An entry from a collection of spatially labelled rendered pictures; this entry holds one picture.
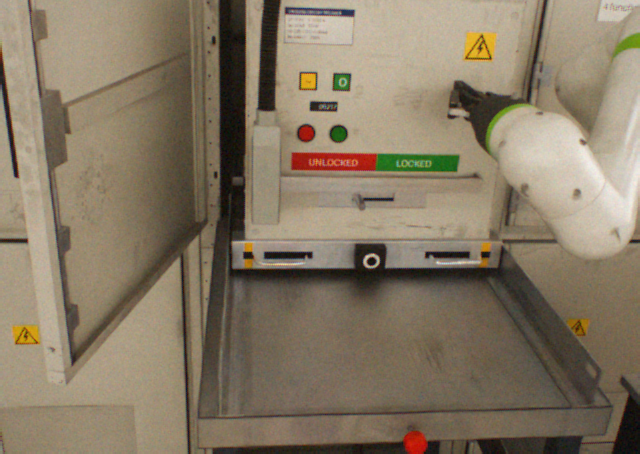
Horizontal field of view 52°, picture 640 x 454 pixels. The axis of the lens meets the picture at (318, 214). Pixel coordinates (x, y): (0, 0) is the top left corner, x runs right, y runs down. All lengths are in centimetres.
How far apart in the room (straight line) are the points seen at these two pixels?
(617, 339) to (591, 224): 108
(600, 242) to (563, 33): 73
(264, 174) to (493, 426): 54
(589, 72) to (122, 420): 139
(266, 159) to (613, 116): 54
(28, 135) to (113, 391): 103
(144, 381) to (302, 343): 74
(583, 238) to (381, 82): 48
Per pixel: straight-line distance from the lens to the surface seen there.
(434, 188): 126
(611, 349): 199
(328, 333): 116
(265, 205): 115
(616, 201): 94
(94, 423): 190
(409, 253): 134
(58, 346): 105
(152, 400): 183
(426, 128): 126
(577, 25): 159
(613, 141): 102
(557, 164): 86
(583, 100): 133
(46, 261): 98
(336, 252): 131
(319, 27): 118
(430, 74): 124
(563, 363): 118
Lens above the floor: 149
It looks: 23 degrees down
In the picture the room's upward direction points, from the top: 3 degrees clockwise
